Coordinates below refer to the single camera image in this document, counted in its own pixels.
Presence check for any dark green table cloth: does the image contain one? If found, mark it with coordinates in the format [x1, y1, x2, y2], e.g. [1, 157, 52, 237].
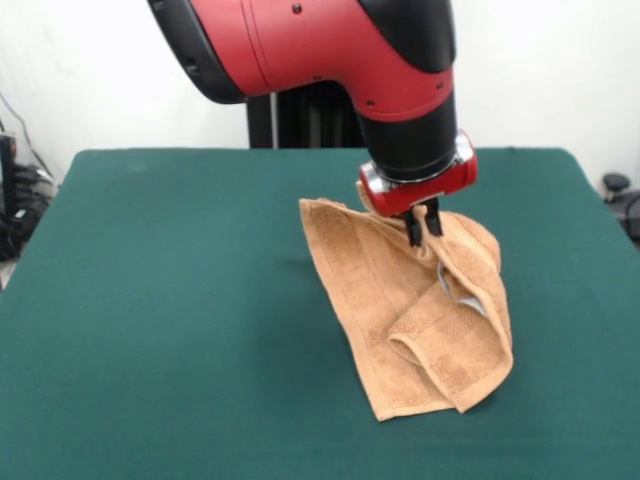
[0, 146, 640, 480]

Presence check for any tan terry towel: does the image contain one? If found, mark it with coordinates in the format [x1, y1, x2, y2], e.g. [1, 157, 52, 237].
[298, 179, 516, 422]

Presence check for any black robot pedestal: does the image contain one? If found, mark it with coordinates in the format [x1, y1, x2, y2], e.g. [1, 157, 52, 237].
[247, 84, 369, 150]

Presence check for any dark chair base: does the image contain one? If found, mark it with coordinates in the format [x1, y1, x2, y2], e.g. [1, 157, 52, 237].
[602, 172, 640, 236]

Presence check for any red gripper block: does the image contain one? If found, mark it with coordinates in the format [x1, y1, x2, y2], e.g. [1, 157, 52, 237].
[368, 149, 480, 249]

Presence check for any black equipment pile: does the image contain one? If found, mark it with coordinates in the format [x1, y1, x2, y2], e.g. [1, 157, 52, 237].
[0, 132, 56, 261]

